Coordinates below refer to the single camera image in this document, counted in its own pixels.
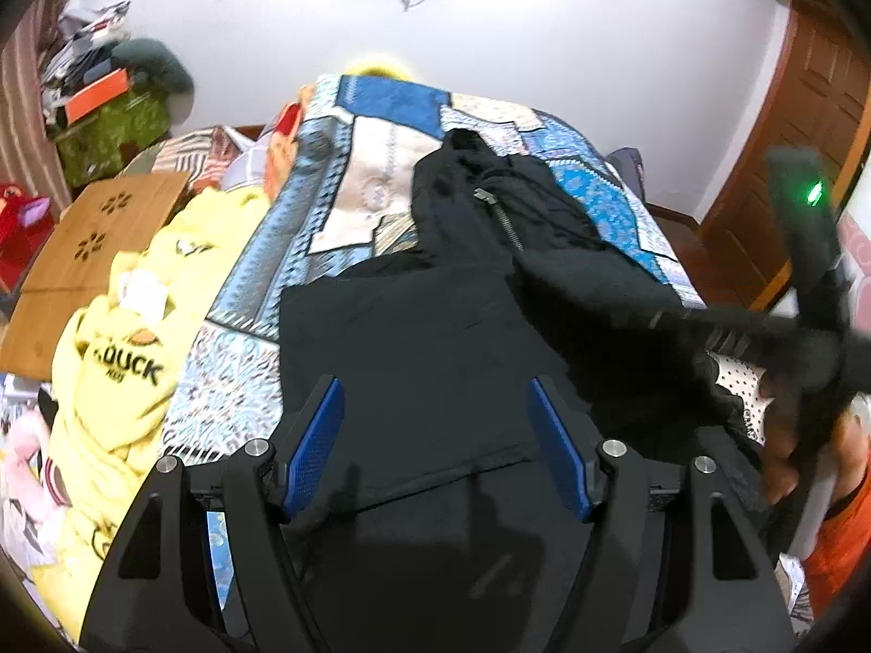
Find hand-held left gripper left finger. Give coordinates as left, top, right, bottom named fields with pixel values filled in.
left=80, top=374, right=348, bottom=653

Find plaid pillow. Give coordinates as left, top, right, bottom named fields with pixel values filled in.
left=119, top=124, right=274, bottom=193

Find yellow pillow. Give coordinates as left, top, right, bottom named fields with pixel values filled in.
left=340, top=53, right=418, bottom=83

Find orange shirt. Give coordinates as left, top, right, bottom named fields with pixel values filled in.
left=801, top=463, right=871, bottom=621

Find white dotted cloth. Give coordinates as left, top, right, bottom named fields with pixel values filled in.
left=706, top=352, right=773, bottom=446

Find orange flat box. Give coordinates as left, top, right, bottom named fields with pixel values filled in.
left=64, top=68, right=133, bottom=125

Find blue patchwork quilt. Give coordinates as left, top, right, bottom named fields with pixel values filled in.
left=158, top=73, right=709, bottom=470

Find pink printed bedding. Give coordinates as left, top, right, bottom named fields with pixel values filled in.
left=0, top=373, right=72, bottom=589

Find white wardrobe with pink hearts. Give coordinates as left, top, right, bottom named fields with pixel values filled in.
left=833, top=197, right=871, bottom=331

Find red bag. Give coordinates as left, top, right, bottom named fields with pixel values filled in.
left=0, top=181, right=57, bottom=292

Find dark green cushion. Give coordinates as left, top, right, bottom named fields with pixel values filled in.
left=111, top=37, right=196, bottom=94

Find brown wooden door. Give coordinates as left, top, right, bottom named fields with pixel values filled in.
left=700, top=5, right=871, bottom=314

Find person's right hand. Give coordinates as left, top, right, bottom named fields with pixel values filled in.
left=758, top=374, right=871, bottom=508

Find yellow printed hoodie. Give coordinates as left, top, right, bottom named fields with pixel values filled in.
left=30, top=183, right=273, bottom=642

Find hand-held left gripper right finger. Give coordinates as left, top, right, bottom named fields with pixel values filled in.
left=527, top=375, right=797, bottom=653

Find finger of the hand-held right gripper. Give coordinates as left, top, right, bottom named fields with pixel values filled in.
left=649, top=309, right=756, bottom=355

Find brown striped curtain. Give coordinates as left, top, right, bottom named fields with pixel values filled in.
left=0, top=0, right=77, bottom=213

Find orange printed pillow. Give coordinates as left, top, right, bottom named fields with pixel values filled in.
left=260, top=83, right=315, bottom=206

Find bamboo lap table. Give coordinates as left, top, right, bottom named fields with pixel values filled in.
left=0, top=172, right=193, bottom=382

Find black jacket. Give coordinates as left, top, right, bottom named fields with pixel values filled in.
left=275, top=128, right=773, bottom=653

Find dark blue pillow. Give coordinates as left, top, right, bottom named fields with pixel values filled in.
left=604, top=146, right=649, bottom=204

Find green storage box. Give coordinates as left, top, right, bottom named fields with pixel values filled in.
left=53, top=90, right=173, bottom=189

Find pile of papers and bags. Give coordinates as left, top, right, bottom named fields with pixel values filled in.
left=39, top=1, right=133, bottom=129

